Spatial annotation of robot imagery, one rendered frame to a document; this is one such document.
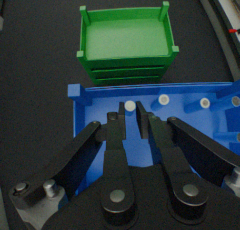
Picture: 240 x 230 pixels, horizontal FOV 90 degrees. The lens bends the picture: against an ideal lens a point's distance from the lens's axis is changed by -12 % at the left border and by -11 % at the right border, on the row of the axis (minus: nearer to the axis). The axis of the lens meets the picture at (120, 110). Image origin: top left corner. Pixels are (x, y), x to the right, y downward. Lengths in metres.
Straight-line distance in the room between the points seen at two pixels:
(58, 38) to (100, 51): 0.37
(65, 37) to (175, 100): 0.67
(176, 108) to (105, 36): 0.38
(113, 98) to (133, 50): 0.27
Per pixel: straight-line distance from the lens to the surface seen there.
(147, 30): 0.57
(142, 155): 0.27
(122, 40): 0.53
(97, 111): 0.27
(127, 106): 0.20
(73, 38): 0.80
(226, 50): 0.86
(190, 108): 0.26
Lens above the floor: 0.59
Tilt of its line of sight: 81 degrees down
